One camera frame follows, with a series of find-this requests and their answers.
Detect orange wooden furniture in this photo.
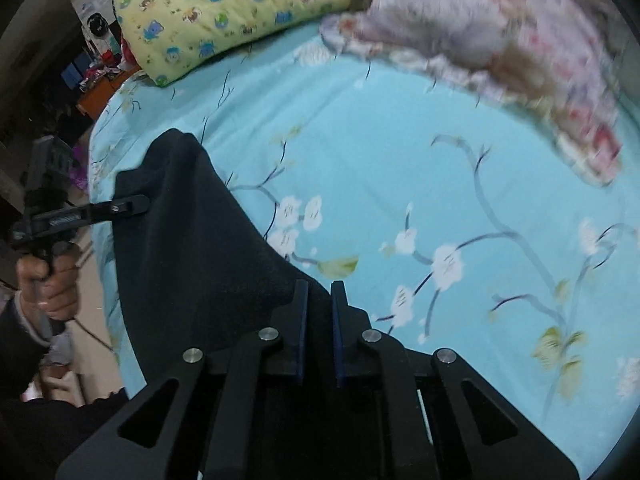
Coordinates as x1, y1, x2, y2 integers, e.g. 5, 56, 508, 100
76, 65, 140, 122

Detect light blue floral bedsheet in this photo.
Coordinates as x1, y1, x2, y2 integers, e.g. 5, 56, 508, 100
89, 24, 639, 478

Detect yellow cartoon print pillow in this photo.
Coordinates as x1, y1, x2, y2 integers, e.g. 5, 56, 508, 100
114, 0, 352, 88

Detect left hand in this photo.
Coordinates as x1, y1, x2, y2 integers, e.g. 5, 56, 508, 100
16, 244, 81, 330

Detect pink floral ruffled pillow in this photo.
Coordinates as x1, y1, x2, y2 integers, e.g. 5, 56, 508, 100
320, 0, 622, 185

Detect black pants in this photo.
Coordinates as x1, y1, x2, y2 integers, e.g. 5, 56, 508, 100
112, 129, 331, 382

